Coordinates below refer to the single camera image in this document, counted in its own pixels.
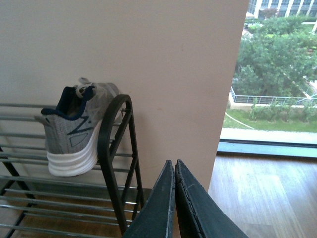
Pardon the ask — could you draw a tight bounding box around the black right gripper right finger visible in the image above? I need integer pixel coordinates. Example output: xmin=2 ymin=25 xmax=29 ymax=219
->
xmin=175 ymin=159 xmax=247 ymax=238

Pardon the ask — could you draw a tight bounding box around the right side window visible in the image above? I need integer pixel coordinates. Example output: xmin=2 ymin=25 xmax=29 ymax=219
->
xmin=218 ymin=0 xmax=317 ymax=158

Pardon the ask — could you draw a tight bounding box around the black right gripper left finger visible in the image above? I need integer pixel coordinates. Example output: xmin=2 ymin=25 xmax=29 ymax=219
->
xmin=123 ymin=160 xmax=175 ymax=238

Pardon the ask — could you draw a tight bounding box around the black chrome shoe rack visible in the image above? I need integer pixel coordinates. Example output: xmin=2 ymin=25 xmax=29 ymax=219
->
xmin=0 ymin=95 xmax=144 ymax=238

